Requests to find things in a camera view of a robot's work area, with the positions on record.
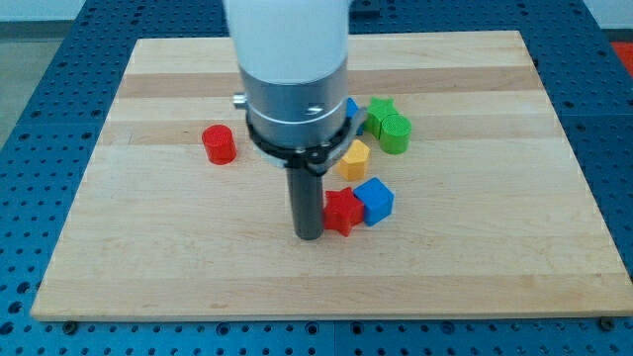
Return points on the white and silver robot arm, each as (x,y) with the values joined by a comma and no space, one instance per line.
(292,57)

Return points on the blue block behind arm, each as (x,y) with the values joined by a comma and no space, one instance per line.
(352,111)

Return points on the yellow hexagon block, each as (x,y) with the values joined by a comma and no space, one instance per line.
(354,163)

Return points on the blue cube block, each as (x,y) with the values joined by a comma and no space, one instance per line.
(377,198)

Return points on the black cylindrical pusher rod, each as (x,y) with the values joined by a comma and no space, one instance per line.
(306,198)

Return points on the red star block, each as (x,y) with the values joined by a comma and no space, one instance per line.
(342,211)

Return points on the green star block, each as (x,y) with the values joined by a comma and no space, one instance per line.
(378,110)

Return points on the green cylinder block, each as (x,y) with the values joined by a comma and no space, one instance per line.
(394,134)

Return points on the red cylinder block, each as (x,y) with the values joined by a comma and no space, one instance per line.
(219,144)

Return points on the light wooden board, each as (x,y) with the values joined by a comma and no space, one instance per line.
(493,217)

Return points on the black ring mounting bracket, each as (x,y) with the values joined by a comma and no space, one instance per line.
(315,159)

